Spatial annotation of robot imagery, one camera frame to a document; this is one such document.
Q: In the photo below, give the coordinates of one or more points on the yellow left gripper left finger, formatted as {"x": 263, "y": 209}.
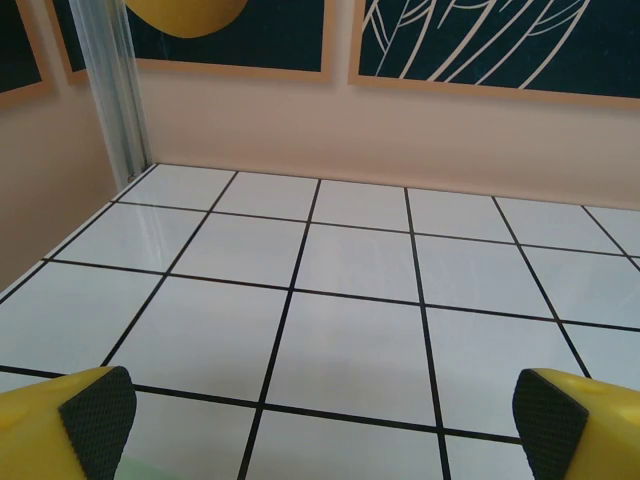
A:
{"x": 35, "y": 430}

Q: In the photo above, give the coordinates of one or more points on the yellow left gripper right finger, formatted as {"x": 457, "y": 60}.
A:
{"x": 600, "y": 435}

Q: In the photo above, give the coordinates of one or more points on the wall panel with gold oval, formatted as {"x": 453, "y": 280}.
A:
{"x": 280, "y": 30}

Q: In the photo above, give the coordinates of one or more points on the wall panel with large pale disc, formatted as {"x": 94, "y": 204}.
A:
{"x": 15, "y": 50}

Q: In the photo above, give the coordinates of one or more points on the aluminium corner post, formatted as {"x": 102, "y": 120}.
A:
{"x": 110, "y": 75}

